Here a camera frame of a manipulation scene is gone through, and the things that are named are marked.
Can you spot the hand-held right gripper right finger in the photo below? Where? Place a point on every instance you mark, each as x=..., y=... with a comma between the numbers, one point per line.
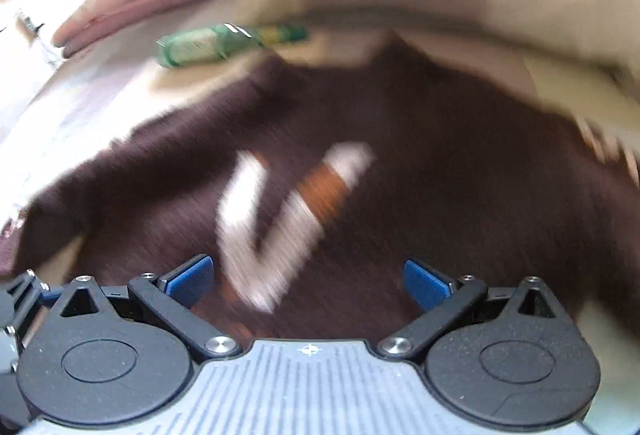
x=425, y=286

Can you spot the brown fuzzy sweater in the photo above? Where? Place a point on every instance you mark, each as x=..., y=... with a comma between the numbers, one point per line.
x=425, y=165

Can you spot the green glass bottle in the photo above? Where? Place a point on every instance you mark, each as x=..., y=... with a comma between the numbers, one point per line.
x=195, y=46

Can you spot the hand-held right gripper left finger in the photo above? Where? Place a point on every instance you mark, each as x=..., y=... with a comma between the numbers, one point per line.
x=190, y=281

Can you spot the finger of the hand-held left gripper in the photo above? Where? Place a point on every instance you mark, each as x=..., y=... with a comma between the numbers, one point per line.
x=30, y=305

